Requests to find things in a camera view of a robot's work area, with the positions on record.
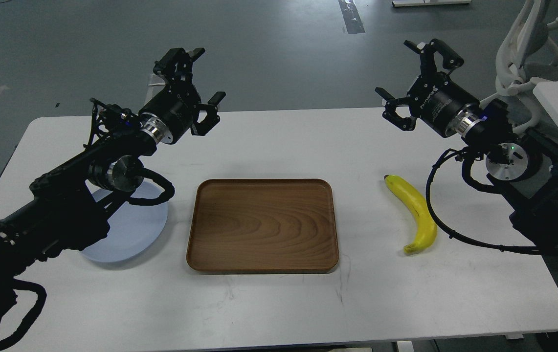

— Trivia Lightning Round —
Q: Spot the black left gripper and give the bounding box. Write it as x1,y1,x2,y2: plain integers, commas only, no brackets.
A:
139,47,226,144

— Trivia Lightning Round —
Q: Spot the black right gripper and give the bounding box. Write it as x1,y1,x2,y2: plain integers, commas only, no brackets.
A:
375,39,480,137

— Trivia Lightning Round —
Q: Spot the yellow banana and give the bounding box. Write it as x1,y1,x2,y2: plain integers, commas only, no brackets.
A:
384,175,438,255

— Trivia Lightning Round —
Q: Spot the light blue plate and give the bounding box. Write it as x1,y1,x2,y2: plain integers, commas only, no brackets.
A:
80,202,168,264

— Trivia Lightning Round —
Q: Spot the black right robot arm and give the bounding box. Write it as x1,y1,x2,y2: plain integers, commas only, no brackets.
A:
375,39,558,256

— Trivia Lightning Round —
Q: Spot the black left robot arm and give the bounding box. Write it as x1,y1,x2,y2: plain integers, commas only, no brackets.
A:
0,47,225,351

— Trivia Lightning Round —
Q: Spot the white office chair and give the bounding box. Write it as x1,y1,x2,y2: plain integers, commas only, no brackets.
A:
480,0,558,135

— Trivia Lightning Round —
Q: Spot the brown wooden tray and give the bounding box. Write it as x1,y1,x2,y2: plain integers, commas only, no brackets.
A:
186,179,340,274

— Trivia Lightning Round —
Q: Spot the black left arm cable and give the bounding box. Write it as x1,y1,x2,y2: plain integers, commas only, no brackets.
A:
127,168,176,206

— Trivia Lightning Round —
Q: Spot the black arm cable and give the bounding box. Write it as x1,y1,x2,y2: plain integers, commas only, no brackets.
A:
424,148,558,257
127,168,176,206

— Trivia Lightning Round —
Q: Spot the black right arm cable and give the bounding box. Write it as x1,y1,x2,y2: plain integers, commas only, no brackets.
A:
424,148,558,257

